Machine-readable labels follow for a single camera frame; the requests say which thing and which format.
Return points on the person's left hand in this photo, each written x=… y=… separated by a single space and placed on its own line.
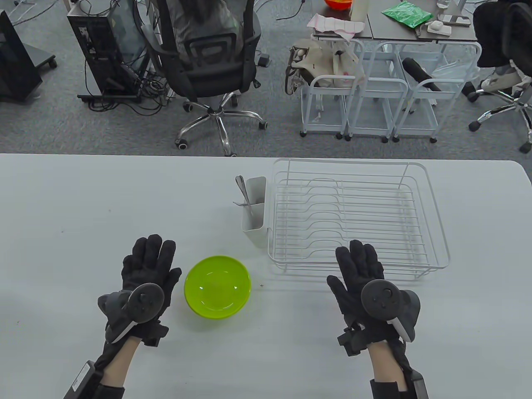
x=149 y=262

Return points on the person's right hand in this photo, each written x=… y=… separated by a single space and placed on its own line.
x=359 y=266

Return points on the white cutlery bin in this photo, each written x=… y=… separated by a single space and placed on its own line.
x=255 y=237

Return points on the steel spoon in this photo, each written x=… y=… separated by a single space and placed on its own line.
x=241 y=204

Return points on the steel fork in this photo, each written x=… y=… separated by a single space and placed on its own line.
x=241 y=183

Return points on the person's right forearm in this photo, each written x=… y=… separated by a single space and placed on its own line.
x=384 y=363

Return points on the dark grey left hand controller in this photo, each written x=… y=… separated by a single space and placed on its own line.
x=143 y=301

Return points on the dark grey hand controller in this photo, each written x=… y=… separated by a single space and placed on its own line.
x=143 y=301
x=382 y=299

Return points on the dark grey right hand controller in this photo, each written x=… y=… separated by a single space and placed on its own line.
x=382 y=299

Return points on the green plastic bowl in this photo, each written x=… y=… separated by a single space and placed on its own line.
x=216 y=291

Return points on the black right wrist sensor box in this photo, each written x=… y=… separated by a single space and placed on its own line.
x=417 y=386

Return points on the black wrist sensor box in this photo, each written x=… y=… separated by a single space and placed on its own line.
x=417 y=386
x=83 y=378

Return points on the black left wrist sensor box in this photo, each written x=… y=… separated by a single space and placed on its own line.
x=83 y=378

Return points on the white metal trolley cart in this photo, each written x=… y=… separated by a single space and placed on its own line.
x=419 y=120
x=328 y=124
x=374 y=116

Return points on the black cylindrical roll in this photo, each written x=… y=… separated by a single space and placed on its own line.
x=417 y=70

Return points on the beige cloth bag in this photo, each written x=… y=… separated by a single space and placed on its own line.
x=320 y=62

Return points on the black mesh office chair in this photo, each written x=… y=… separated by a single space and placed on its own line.
x=208 y=54

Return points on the clear plastic bag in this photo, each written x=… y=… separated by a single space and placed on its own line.
x=453 y=70

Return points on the black computer tower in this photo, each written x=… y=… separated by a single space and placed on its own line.
x=95 y=45

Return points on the chrome base office chair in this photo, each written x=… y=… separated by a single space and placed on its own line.
x=515 y=104

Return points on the black foot pedal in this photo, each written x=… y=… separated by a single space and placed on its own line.
x=264 y=60

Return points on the dark grey table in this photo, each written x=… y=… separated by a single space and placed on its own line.
x=386 y=27

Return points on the black wheeled display stand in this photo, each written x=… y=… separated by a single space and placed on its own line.
x=12 y=62

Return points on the pink checked cloth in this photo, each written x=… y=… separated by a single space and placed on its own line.
x=336 y=25

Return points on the white earbud case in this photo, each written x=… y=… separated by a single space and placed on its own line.
x=436 y=25

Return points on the white bottle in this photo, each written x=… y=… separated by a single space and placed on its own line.
x=359 y=10

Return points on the green plastic bag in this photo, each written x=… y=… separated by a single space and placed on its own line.
x=407 y=14

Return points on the orange bowl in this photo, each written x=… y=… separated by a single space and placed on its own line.
x=337 y=4

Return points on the grey flat device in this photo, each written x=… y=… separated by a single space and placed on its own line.
x=455 y=20

